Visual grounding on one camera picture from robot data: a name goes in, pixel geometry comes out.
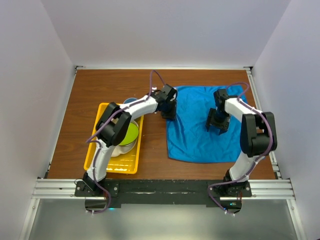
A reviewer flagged green plastic plate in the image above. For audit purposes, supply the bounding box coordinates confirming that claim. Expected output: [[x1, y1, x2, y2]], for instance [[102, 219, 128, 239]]
[[119, 122, 139, 146]]

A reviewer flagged beige flower-shaped plate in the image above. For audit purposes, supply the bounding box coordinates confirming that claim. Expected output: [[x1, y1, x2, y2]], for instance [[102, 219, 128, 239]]
[[111, 141, 136, 158]]

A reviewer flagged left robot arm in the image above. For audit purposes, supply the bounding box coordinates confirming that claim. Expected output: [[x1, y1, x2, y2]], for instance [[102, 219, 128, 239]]
[[74, 84, 178, 197]]

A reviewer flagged yellow plastic tray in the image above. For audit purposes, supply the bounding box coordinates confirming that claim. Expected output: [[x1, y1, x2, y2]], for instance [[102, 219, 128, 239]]
[[83, 102, 144, 175]]

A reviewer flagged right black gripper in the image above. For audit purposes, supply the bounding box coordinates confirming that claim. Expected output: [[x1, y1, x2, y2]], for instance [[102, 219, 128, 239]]
[[205, 107, 231, 135]]

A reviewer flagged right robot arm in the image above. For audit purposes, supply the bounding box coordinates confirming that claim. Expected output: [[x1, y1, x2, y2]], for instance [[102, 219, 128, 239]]
[[205, 88, 278, 197]]

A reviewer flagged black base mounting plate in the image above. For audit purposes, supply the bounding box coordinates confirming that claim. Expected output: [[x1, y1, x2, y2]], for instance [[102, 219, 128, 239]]
[[74, 179, 253, 213]]

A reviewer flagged blue plastic cup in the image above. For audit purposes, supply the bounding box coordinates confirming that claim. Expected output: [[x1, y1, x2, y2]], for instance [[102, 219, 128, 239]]
[[123, 97, 137, 104]]

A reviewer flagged blue cloth napkin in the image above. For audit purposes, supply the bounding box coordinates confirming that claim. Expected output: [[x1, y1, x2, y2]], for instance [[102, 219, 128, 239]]
[[166, 86, 241, 164]]

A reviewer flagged aluminium frame rail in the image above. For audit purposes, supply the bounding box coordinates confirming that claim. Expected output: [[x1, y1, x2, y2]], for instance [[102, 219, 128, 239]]
[[20, 68, 305, 240]]

